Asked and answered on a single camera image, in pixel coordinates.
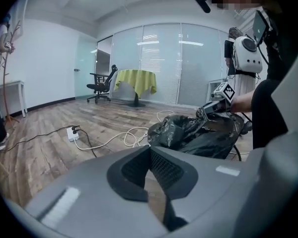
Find white power strip cable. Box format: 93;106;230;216
156;110;175;123

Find person's right forearm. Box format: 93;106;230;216
230;89;258;114

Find wooden coat rack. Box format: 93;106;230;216
0;19;22;126

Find round table with green cloth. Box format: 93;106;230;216
113;68;158;108

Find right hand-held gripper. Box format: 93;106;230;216
198;82;236;116

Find black tablet screen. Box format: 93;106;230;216
252;9;268;45

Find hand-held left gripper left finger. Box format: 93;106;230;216
24;145;170;238

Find thin black cable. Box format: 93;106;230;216
0;124;80;151

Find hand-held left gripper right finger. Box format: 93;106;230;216
149;129;298;238

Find square white power strip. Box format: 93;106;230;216
66;125;80;143

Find black office chair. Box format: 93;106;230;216
86;63;118;105

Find thick black cable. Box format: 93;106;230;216
73;128;98;158

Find person's black clothes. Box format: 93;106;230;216
250;5;298;150

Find cream tangled cable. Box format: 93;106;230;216
74;126;151;151

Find black plastic trash bag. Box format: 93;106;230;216
144;107;245;233

